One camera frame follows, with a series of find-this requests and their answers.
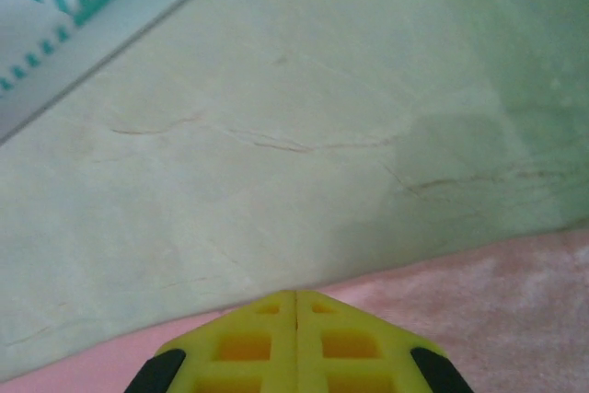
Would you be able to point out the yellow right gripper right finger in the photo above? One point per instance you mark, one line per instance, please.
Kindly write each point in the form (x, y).
(349, 347)

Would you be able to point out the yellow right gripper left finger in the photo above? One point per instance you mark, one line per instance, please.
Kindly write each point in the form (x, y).
(239, 347)

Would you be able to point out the pink t-shirt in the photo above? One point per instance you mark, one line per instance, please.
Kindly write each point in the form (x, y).
(460, 310)

